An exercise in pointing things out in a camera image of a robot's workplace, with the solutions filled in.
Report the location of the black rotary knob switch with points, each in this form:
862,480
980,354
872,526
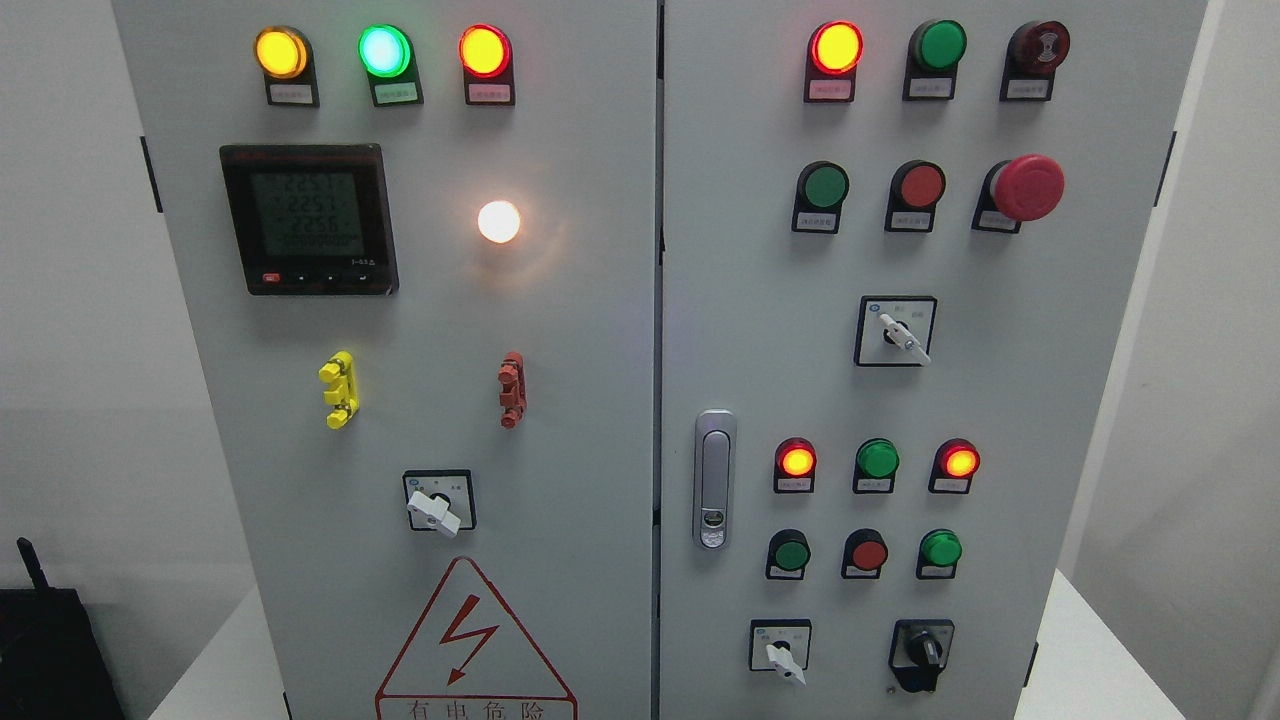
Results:
919,652

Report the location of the red terminal connector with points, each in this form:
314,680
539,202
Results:
512,393

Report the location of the grey electrical control cabinet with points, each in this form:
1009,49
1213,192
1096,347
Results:
653,151

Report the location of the red lit light lower left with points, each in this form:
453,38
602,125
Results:
795,467

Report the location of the red lit light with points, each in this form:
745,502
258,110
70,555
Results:
831,62
795,467

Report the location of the white glowing indicator light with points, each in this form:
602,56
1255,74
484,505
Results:
499,221

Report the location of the green push button lower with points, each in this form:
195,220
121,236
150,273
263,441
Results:
787,555

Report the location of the green push button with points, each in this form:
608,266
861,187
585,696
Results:
821,188
787,555

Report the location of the green push button upper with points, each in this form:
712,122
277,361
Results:
821,188

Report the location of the green indicator light lower middle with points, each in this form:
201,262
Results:
876,465

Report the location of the red push button lower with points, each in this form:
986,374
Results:
864,556

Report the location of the red push button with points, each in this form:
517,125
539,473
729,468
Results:
864,556
915,189

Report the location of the yellow terminal connector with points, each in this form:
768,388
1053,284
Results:
341,392

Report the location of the red push button upper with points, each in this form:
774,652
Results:
915,189

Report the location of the red indicator light lower right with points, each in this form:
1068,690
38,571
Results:
955,463

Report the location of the red-rimmed lit indicator light left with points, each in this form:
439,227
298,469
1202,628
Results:
488,72

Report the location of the red lightning warning sticker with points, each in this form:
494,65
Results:
469,657

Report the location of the green indicator button lower right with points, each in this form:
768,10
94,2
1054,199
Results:
939,553

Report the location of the black digital power meter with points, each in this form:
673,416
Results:
311,219

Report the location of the red lit light top right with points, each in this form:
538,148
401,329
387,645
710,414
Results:
831,62

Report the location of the green lit indicator light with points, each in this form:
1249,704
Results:
386,53

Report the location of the red emergency stop mushroom button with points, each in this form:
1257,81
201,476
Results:
1023,189

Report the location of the green indicator light top right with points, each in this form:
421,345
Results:
934,51

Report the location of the yellow indicator light top left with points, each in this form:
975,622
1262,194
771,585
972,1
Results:
287,63

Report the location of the dark red buzzer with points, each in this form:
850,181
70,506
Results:
1034,53

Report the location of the black box with antenna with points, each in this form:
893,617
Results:
52,666

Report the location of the silver door latch handle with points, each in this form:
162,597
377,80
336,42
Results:
712,481

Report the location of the white selector switch left door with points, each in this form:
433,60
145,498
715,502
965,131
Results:
439,500

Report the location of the white selector switch upper right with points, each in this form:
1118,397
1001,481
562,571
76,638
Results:
895,330

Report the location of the white selector switch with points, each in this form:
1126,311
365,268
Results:
895,330
781,647

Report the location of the white selector switch bottom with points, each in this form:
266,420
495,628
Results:
781,647

